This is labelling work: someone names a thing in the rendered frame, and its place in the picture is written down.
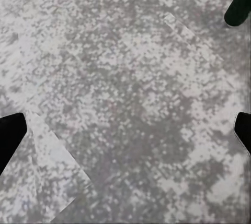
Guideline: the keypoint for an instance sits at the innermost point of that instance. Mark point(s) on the pesticide atomizer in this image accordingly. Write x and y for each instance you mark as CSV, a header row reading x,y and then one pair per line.
x,y
238,12

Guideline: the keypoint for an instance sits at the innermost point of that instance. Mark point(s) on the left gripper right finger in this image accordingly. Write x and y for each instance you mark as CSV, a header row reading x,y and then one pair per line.
x,y
243,129

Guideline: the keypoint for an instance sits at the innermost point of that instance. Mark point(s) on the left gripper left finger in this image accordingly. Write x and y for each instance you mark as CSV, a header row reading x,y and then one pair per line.
x,y
12,130

